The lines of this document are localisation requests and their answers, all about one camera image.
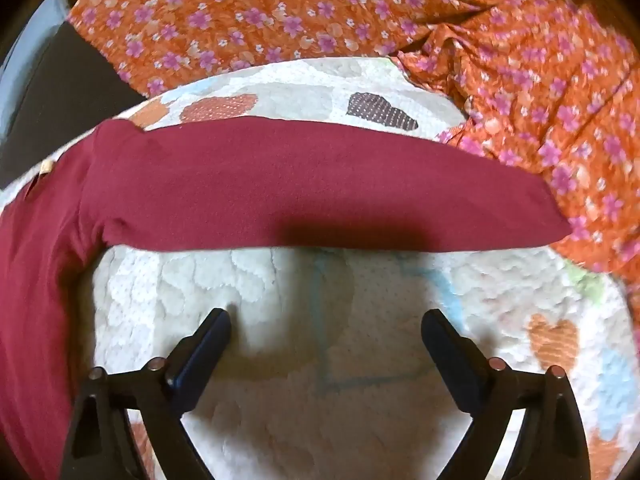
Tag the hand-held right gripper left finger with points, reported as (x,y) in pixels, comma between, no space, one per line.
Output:
(206,352)

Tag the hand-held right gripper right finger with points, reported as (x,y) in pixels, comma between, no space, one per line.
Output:
(445,355)

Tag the maroon shirt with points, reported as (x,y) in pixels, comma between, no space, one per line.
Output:
(300,185)

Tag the white quilted heart blanket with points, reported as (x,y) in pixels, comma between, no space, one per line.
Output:
(310,410)

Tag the dark grey mat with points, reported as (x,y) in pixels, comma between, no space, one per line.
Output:
(60,90)

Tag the orange floral cloth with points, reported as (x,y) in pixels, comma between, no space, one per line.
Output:
(225,10)

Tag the grey cushion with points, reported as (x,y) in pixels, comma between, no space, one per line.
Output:
(42,15)

